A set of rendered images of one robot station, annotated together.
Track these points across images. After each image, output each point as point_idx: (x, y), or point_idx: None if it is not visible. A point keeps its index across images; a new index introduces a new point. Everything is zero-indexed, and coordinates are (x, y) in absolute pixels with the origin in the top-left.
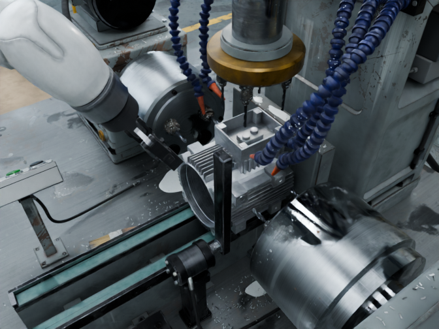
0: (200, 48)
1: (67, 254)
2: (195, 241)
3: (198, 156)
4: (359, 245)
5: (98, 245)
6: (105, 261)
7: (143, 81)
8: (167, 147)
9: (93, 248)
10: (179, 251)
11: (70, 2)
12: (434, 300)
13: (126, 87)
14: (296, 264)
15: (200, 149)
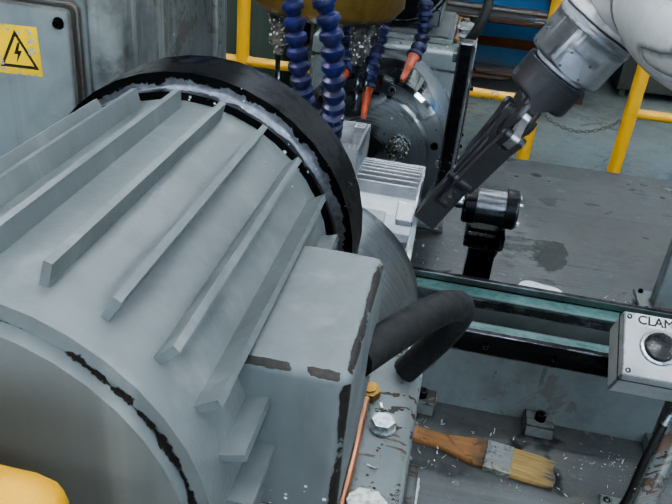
0: (309, 75)
1: (601, 494)
2: (476, 194)
3: (407, 176)
4: (399, 55)
5: (568, 349)
6: (565, 338)
7: (361, 250)
8: (454, 165)
9: (577, 350)
10: (499, 203)
11: (365, 394)
12: (397, 39)
13: (538, 32)
14: (438, 96)
15: (370, 211)
